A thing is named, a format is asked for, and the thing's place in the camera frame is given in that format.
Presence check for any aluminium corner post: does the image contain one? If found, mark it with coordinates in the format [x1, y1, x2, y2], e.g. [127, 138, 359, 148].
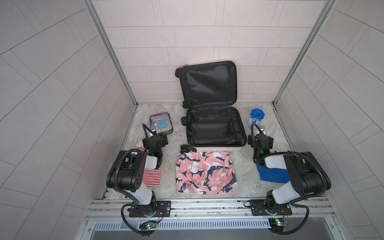
[83, 0, 138, 107]
[272, 0, 337, 107]

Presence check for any right aluminium corner post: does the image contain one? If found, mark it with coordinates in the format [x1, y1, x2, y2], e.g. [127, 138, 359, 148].
[272, 0, 337, 107]

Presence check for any right green circuit board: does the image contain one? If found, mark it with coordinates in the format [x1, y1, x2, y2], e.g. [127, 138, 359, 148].
[269, 218, 289, 233]

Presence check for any blue garment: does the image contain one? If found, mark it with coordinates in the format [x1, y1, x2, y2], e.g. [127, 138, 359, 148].
[257, 165, 290, 184]

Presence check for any left green circuit board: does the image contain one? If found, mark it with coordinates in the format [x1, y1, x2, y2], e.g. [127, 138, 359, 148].
[140, 221, 157, 230]

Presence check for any left aluminium corner post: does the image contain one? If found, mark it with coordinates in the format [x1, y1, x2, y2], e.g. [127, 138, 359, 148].
[83, 0, 138, 107]

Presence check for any clear bottle blue lid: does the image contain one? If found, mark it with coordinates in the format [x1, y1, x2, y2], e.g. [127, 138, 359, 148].
[249, 109, 265, 128]

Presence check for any black mounting plate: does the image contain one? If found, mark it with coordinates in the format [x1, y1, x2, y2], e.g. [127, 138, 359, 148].
[128, 201, 172, 218]
[244, 199, 293, 216]

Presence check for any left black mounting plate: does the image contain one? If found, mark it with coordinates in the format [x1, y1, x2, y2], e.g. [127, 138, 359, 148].
[128, 201, 172, 218]

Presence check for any green circuit board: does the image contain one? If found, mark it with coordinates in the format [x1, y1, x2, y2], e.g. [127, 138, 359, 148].
[140, 221, 157, 230]
[269, 218, 289, 233]

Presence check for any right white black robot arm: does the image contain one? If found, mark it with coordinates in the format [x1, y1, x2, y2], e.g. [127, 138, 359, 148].
[247, 124, 331, 236]

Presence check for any clear toiletry pouch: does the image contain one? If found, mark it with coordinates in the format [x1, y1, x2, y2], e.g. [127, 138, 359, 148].
[150, 112, 173, 135]

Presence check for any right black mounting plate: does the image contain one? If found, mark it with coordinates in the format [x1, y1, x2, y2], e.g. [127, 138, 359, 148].
[244, 199, 293, 216]

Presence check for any pink navy shark garment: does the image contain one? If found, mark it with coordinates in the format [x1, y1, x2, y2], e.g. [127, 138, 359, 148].
[175, 152, 237, 195]

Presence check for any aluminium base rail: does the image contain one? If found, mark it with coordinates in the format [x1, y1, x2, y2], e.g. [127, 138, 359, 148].
[74, 197, 347, 240]

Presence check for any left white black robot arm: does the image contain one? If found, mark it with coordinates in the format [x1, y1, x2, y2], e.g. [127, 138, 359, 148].
[106, 124, 171, 237]

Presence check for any red white striped garment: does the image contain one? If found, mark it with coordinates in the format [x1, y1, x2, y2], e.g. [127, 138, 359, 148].
[143, 155, 161, 187]

